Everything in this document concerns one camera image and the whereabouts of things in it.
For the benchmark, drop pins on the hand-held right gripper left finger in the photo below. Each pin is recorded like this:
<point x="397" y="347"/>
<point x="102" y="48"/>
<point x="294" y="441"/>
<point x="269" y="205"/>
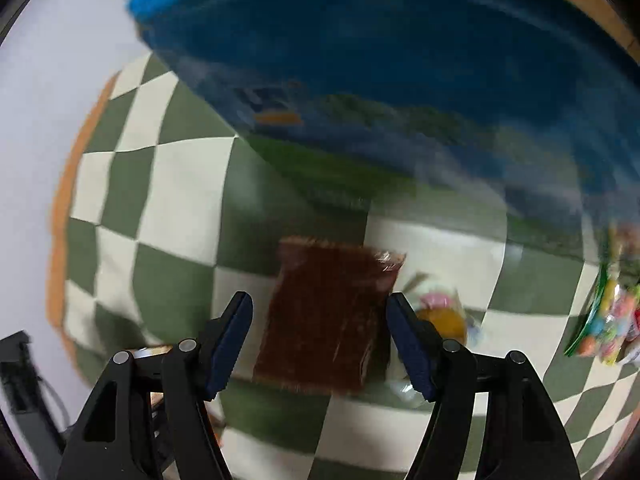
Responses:
<point x="230" y="345"/>

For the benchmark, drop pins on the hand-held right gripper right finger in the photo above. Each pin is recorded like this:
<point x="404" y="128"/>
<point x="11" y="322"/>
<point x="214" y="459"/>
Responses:
<point x="412" y="345"/>

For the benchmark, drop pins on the brown snack packet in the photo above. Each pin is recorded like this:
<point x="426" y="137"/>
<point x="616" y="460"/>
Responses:
<point x="320" y="320"/>

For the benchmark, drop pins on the colourful candy bag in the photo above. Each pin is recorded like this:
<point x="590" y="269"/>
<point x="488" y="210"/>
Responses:
<point x="610" y="310"/>

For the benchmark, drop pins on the cardboard box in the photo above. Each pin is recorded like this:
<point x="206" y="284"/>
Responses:
<point x="400" y="60"/>

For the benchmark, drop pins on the green white checkered mat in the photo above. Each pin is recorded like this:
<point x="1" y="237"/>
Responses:
<point x="175" y="185"/>

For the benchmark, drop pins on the clear candy packet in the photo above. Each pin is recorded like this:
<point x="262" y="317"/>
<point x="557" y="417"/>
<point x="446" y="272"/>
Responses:
<point x="445" y="322"/>

